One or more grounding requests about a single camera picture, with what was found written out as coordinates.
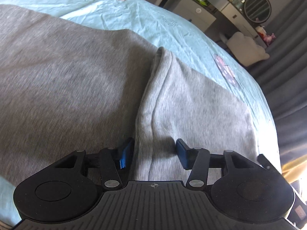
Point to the grey sweat pants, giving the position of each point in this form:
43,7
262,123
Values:
66,87

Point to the round black framed mirror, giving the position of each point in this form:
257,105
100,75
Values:
257,11

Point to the grey curtain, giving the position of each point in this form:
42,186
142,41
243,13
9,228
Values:
282,78

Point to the white drawer cabinet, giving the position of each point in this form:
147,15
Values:
194,13

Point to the white grey dressing table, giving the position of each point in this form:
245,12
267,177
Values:
228,11

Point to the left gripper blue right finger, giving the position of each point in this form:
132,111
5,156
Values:
188,156

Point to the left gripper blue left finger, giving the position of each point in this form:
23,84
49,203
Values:
121,156

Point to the light blue bed sheet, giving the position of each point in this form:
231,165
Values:
163,29

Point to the white shell back chair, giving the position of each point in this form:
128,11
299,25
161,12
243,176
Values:
244,48

